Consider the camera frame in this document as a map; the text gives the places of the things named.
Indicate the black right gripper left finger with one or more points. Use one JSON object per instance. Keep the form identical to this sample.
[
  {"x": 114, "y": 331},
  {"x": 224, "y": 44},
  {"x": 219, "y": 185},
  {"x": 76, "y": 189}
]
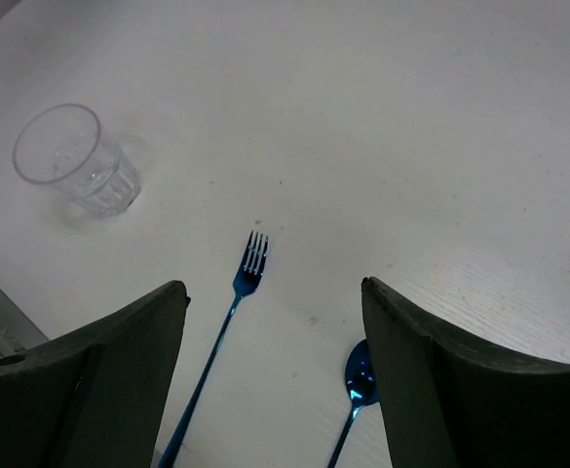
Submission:
[{"x": 94, "y": 397}]

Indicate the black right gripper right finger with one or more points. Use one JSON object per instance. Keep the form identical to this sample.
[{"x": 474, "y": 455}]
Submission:
[{"x": 450, "y": 398}]

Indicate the blue metal spoon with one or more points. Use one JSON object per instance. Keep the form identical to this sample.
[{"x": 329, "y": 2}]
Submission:
[{"x": 361, "y": 387}]

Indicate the blue metal fork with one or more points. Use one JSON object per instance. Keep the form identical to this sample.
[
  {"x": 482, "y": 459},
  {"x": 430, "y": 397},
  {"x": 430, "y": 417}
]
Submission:
[{"x": 245, "y": 283}]

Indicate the clear plastic cup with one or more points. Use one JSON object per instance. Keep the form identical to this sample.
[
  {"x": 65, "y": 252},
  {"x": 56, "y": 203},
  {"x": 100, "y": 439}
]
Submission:
[{"x": 67, "y": 149}]

